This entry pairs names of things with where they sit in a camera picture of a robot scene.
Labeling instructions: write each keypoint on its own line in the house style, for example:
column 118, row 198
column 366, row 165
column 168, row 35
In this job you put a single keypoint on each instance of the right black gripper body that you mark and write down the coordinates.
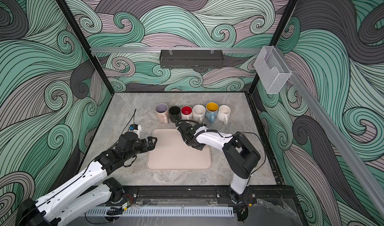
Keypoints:
column 194, row 145

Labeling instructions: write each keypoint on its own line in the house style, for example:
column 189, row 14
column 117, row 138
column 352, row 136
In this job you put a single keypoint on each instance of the cream speckled mug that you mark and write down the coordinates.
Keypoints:
column 199, row 112

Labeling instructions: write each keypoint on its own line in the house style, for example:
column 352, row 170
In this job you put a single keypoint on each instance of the black mug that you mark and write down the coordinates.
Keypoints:
column 175, row 114

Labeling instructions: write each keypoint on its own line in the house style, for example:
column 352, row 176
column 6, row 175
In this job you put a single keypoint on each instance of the pink rectangular tray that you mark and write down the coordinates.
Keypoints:
column 172, row 153

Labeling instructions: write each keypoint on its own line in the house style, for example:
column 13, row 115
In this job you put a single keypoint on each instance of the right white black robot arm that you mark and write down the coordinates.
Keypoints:
column 239, row 152

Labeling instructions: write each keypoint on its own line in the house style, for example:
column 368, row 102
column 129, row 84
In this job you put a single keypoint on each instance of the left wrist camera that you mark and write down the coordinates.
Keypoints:
column 135, row 128

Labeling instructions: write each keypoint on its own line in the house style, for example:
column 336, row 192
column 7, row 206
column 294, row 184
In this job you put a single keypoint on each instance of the aluminium wall rail right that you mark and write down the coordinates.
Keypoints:
column 305, row 83

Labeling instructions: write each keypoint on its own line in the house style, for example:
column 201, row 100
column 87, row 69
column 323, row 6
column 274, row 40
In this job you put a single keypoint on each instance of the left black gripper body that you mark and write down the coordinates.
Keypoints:
column 144, row 147

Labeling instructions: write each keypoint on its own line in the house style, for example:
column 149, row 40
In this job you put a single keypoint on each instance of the clear acrylic wall holder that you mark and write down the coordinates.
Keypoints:
column 272, row 68

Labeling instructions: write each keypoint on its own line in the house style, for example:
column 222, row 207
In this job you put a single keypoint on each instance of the blue butterfly mug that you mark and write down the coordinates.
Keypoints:
column 211, row 111

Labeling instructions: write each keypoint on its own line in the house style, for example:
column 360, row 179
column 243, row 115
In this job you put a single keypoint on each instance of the black wall shelf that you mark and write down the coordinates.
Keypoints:
column 191, row 59

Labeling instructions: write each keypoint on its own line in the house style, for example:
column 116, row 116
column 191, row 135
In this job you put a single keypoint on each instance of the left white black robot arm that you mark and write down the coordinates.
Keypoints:
column 91, row 187

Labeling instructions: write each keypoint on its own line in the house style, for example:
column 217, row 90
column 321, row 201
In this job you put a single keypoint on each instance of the white slotted cable duct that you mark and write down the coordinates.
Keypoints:
column 178, row 212

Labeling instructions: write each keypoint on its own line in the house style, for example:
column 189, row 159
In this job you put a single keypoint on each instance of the cream white mug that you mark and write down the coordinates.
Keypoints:
column 186, row 113

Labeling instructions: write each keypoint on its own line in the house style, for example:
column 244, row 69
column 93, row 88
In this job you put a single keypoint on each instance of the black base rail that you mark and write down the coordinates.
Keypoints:
column 220, row 194

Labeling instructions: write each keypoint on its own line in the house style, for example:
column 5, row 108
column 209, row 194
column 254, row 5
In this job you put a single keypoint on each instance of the pink iridescent mug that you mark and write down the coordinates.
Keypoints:
column 162, row 113

